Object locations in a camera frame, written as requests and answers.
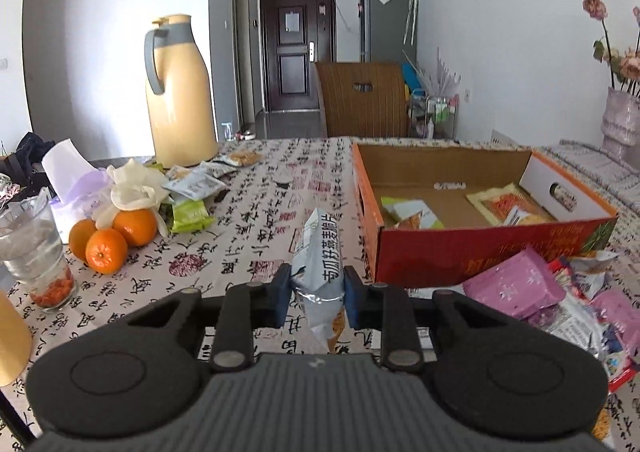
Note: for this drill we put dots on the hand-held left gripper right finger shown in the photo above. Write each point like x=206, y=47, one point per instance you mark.
x=352, y=302

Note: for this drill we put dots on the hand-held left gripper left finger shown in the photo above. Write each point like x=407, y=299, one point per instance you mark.
x=280, y=297

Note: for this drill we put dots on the silver snack packet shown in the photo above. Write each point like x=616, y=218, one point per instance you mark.
x=320, y=257

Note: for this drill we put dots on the green white snack packet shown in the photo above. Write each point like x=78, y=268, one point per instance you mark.
x=410, y=214

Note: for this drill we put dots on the red cardboard box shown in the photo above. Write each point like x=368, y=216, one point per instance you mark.
x=450, y=257

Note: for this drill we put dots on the pile of mixed snack packets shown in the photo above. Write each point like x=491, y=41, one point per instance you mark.
x=505, y=282

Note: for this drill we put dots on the large yellow snack stick packet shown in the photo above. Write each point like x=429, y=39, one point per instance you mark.
x=500, y=204

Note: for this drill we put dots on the small green snack packet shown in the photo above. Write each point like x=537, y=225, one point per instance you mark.
x=192, y=216

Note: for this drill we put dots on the dark edged snack packet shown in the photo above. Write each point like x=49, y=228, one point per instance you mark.
x=220, y=168

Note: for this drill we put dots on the clear nut snack packet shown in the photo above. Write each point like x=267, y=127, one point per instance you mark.
x=245, y=158

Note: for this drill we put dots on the small orange picture snack packet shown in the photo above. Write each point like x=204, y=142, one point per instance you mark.
x=182, y=173

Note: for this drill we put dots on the orange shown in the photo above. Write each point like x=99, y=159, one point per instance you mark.
x=136, y=227
x=106, y=252
x=80, y=237

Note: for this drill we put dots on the cream crumpled plastic bag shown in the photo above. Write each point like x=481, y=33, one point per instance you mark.
x=132, y=187

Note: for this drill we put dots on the wooden chair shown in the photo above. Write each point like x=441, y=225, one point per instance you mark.
x=362, y=107

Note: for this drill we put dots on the metal storage cart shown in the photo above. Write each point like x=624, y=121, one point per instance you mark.
x=434, y=117

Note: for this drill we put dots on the beige thermos jug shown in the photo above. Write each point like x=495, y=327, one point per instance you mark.
x=182, y=112

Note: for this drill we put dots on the dark brown entrance door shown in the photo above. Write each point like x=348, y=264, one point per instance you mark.
x=295, y=67

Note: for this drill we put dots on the lilac tissue pack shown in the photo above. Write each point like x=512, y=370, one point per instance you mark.
x=75, y=187

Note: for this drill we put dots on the lilac dried grass bunch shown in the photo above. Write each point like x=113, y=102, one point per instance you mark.
x=440, y=77

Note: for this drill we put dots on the grey side door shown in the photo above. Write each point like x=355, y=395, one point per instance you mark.
x=245, y=57

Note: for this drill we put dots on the glass of water with berries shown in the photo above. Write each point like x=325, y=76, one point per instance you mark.
x=35, y=257

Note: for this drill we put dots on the grey printed quilted cloth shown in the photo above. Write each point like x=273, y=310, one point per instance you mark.
x=575, y=159

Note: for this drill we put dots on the beige round container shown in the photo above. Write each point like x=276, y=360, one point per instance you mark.
x=12, y=337

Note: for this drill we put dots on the grey refrigerator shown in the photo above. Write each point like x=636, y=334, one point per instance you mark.
x=387, y=32

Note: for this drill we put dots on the white paper notice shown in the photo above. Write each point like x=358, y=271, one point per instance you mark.
x=293, y=20

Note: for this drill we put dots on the black bag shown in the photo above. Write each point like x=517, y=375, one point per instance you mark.
x=30, y=152

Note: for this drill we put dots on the white umbrella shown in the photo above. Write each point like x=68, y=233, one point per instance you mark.
x=411, y=12

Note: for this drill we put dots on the pink textured vase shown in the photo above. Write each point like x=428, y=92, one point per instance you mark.
x=622, y=124

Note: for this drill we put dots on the dried rose bouquet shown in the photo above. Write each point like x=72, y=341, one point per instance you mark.
x=627, y=62

